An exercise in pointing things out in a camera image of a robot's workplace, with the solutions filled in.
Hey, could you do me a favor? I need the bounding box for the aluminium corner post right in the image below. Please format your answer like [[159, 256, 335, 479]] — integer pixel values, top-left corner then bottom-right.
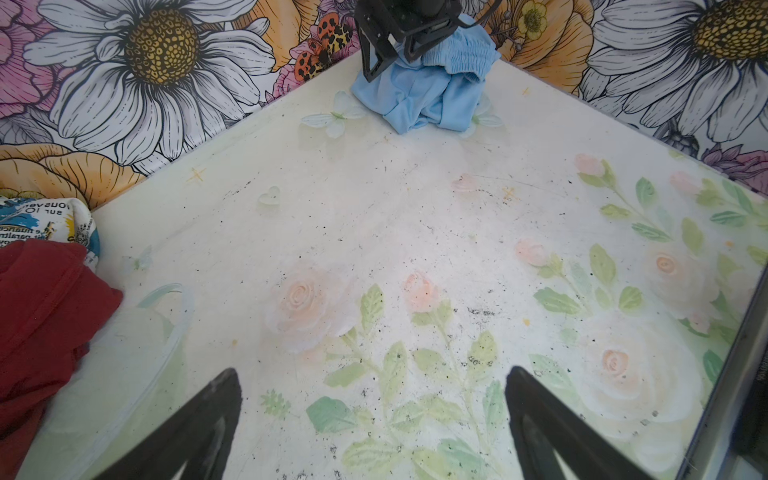
[[676, 277, 767, 479]]

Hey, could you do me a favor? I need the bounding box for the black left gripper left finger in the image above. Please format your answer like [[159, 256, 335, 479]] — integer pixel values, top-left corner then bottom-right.
[[98, 368, 242, 479]]

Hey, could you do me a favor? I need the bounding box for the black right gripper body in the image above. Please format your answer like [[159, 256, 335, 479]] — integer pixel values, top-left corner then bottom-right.
[[354, 0, 462, 36]]

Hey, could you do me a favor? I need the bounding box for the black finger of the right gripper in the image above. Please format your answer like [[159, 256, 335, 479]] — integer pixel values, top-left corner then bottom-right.
[[358, 26, 399, 83]]

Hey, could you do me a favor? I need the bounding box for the white printed newspaper cloth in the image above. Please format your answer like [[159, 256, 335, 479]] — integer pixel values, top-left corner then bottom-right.
[[1, 196, 101, 271]]

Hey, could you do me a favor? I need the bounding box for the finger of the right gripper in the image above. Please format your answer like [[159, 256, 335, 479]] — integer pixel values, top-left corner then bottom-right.
[[403, 20, 461, 62]]

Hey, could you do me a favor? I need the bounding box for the dark red cloth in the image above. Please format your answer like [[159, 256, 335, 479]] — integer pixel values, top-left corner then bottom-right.
[[1, 239, 123, 479]]

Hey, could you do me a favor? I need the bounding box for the light blue mesh cloth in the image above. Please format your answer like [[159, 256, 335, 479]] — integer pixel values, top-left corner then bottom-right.
[[351, 13, 500, 134]]

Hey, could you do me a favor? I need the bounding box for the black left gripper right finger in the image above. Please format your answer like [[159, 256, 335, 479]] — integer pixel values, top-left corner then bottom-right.
[[505, 366, 649, 479]]

